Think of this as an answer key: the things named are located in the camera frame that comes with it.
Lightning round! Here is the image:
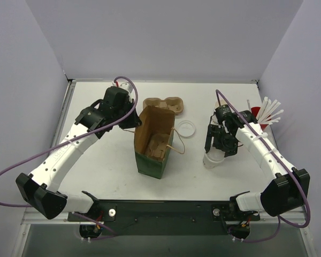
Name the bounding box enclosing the translucent plastic lid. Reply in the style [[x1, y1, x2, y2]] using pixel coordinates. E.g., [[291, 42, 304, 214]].
[[177, 120, 196, 138], [203, 149, 225, 166]]

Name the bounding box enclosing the brown cardboard cup carrier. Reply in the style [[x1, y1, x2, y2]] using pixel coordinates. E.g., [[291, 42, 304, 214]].
[[143, 97, 184, 115]]

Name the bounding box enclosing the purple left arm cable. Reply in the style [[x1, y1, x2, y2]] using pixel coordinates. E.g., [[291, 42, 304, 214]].
[[0, 76, 137, 240]]

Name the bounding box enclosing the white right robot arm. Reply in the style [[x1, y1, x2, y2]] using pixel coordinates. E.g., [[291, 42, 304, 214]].
[[203, 104, 310, 216]]

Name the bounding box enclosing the single brown cup carrier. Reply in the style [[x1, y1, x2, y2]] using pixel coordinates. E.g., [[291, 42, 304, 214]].
[[145, 133, 170, 161]]

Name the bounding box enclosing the green paper bag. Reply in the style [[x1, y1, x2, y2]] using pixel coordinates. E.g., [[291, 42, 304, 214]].
[[134, 106, 186, 179]]

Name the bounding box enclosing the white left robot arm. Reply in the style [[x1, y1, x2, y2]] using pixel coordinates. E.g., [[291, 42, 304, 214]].
[[16, 82, 141, 220]]

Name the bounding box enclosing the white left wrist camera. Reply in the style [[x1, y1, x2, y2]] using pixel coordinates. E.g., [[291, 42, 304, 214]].
[[112, 81, 134, 93]]

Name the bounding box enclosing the aluminium rail frame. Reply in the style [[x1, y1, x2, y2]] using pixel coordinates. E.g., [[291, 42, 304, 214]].
[[16, 79, 310, 242]]

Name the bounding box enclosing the white paper cup with text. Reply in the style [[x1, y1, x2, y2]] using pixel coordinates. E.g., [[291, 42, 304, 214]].
[[203, 152, 225, 169]]

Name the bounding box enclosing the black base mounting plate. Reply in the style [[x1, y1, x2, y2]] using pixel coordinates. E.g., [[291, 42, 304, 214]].
[[67, 200, 260, 236]]

